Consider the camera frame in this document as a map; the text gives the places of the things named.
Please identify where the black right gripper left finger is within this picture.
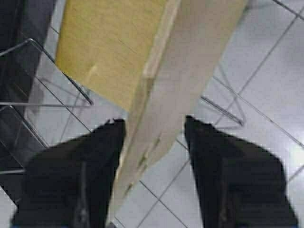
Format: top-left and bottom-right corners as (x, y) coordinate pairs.
(10, 119), (126, 228)

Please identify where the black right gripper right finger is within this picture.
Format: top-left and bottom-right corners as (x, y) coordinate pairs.
(184, 115), (299, 228)

